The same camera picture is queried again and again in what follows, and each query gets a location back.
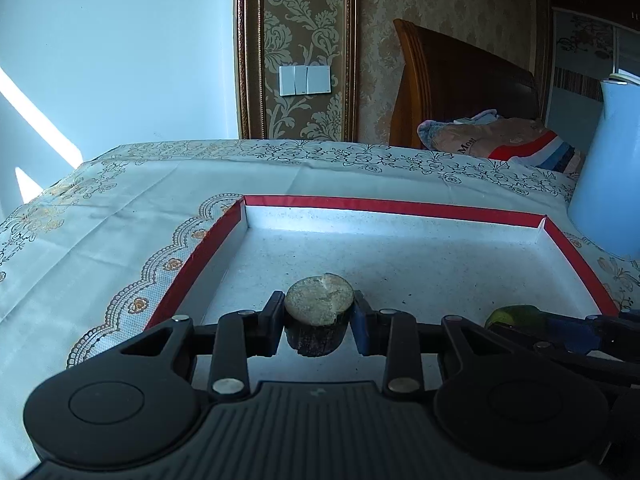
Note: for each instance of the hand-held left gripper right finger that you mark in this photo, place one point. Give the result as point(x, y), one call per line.
point(358, 325)

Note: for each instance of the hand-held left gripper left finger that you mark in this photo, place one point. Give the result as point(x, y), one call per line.
point(273, 322)

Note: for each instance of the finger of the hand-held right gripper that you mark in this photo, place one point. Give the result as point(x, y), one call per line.
point(575, 332)
point(550, 355)

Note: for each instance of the round sugarcane piece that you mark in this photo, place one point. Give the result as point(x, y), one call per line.
point(318, 317)

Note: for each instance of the green cucumber piece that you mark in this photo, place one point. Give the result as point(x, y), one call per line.
point(510, 316)

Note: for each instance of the red cardboard box tray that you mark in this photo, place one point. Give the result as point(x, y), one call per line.
point(390, 245)

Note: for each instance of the light blue electric kettle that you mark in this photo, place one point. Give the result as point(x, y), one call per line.
point(610, 170)

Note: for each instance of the red white blue striped cloth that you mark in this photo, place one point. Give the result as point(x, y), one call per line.
point(545, 152)

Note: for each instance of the brown printed pillow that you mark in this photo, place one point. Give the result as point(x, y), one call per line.
point(495, 137)

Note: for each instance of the light blue towel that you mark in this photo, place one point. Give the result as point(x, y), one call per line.
point(440, 130)

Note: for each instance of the wooden bed headboard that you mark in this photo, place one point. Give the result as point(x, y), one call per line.
point(460, 85)

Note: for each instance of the wardrobe with sliding doors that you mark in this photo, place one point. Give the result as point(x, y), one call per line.
point(580, 50)

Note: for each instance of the gold framed wallpaper panel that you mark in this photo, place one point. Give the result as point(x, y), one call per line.
point(300, 25)

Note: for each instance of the white wall light switch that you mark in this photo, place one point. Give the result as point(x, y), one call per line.
point(305, 80)

